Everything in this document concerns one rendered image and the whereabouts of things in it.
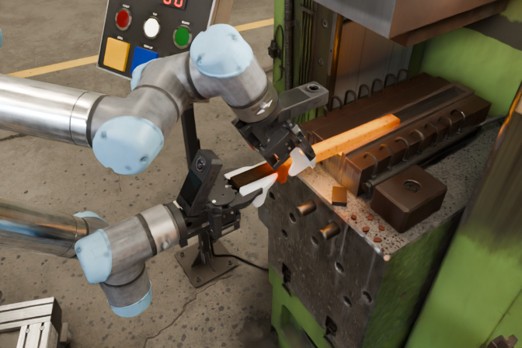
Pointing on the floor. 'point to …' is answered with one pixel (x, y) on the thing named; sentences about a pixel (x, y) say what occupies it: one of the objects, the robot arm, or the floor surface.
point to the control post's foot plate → (199, 277)
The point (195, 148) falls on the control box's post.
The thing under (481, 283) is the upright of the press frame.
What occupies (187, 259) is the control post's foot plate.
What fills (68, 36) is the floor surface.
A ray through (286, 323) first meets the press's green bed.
